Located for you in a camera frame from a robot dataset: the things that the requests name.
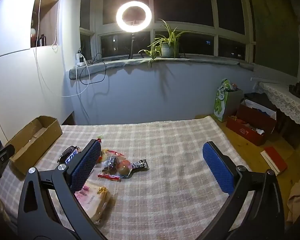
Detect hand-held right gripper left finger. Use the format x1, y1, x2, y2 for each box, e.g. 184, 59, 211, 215
17, 139, 108, 240

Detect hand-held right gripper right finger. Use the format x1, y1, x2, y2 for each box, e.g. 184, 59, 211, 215
202, 141, 287, 240

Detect black chocolate bar packet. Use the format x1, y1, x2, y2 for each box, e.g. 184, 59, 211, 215
57, 146, 81, 165

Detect clear snack bag red ends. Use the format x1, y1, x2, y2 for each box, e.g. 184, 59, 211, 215
97, 150, 130, 181

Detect round pink snack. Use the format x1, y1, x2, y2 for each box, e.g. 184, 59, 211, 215
118, 160, 133, 178

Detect bread slice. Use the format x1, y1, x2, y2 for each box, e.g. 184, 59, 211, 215
74, 180, 113, 225

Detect brown cardboard box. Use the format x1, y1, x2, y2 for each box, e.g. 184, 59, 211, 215
5, 116, 63, 175

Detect black white patterned snack packet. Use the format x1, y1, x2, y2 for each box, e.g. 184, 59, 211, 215
131, 159, 150, 172

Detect flat red box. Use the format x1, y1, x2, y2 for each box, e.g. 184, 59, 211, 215
260, 146, 288, 176

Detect red cardboard box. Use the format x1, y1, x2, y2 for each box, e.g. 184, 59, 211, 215
226, 99, 277, 147

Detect green gift bag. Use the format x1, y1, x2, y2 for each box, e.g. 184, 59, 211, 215
213, 79, 244, 123

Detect lace covered side table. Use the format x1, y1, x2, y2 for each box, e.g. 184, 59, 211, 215
255, 81, 300, 145

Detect dark figurine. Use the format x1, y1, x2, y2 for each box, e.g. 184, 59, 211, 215
289, 81, 300, 100

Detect potted spider plant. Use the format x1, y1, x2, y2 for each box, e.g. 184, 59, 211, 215
139, 19, 190, 67

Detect black cable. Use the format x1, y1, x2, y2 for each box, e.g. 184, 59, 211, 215
79, 52, 107, 85

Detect black ring light stand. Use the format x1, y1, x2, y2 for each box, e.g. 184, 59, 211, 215
128, 31, 138, 60

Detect wooden wall shelf niche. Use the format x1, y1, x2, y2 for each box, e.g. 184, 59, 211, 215
30, 0, 60, 48

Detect long white cable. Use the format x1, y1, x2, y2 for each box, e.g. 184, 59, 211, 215
33, 0, 91, 98

